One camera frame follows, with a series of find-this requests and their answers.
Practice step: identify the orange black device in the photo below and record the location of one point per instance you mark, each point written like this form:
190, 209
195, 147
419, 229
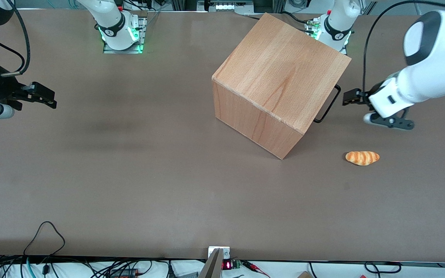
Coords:
124, 273

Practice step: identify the white metal bracket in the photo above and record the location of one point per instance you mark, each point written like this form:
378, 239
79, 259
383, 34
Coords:
226, 251

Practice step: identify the toy bread roll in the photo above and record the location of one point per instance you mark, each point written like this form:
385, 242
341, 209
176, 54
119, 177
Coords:
362, 158

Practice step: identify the white power strip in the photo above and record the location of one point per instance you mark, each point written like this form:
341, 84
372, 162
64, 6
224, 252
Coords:
230, 5

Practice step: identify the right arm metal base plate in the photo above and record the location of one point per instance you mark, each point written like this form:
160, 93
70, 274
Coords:
142, 34

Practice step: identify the red digit display module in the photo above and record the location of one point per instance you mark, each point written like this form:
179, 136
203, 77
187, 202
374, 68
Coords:
227, 265

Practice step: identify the grey aluminium camera post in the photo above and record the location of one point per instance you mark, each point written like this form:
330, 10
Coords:
213, 268

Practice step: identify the wooden drawer cabinet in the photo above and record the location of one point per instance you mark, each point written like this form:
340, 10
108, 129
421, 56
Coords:
284, 77

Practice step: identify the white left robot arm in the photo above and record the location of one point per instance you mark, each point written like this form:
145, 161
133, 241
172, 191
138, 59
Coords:
439, 58

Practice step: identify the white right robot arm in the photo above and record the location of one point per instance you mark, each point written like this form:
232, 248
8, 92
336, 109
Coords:
110, 19

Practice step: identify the brown cardboard piece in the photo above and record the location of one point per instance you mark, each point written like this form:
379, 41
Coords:
304, 275

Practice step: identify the red clip leads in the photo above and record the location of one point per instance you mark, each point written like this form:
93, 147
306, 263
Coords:
255, 267

